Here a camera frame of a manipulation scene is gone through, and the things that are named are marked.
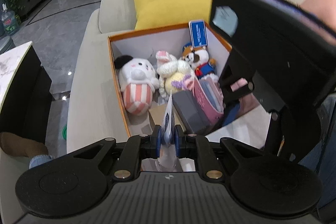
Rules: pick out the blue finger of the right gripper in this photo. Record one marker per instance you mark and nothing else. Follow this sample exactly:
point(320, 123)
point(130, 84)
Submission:
point(230, 114)

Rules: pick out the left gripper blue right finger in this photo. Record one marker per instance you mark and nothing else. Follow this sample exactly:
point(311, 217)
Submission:
point(203, 152)

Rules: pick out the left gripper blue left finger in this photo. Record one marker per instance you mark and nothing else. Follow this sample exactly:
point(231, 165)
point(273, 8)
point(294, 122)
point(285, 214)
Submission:
point(131, 153)

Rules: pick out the white hand cream tube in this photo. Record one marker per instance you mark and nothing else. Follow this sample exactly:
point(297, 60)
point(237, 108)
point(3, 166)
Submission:
point(167, 160)

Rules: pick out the brown kraft cardboard box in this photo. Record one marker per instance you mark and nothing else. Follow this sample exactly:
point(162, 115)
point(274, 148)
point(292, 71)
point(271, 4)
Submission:
point(156, 114)

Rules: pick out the dark grey square box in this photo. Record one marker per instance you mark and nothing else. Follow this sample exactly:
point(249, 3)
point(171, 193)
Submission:
point(191, 114)

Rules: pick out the red panda sailor plush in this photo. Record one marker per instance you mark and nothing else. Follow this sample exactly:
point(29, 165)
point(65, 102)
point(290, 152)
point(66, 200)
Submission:
point(200, 62)

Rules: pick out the white dog popcorn plush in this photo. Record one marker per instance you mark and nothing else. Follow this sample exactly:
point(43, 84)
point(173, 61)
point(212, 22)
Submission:
point(138, 82)

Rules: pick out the crocheted bunny plush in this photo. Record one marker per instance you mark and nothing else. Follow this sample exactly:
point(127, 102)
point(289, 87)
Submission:
point(175, 75)

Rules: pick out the pink zip pouch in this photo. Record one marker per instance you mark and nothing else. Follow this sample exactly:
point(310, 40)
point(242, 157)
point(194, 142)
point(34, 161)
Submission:
point(244, 98)

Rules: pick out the pink card holder wallet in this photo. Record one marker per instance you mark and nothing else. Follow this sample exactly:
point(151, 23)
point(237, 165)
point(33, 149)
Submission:
point(210, 99)

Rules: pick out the person's right hand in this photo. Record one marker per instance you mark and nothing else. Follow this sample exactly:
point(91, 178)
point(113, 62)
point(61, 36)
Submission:
point(325, 10)

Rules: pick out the orange cardboard storage box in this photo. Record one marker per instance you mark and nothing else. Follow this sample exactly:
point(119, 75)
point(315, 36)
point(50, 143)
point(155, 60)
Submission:
point(144, 44)

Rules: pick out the beige fabric sofa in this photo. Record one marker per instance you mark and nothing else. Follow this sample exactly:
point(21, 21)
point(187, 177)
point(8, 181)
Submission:
point(92, 117)

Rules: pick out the blue ocean park tag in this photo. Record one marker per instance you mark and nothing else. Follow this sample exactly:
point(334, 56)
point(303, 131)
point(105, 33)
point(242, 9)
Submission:
point(198, 33)

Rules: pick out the white marble coffee table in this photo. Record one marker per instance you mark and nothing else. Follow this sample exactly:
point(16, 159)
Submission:
point(25, 93)

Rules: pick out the large water bottle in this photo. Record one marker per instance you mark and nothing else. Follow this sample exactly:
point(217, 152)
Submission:
point(9, 21)

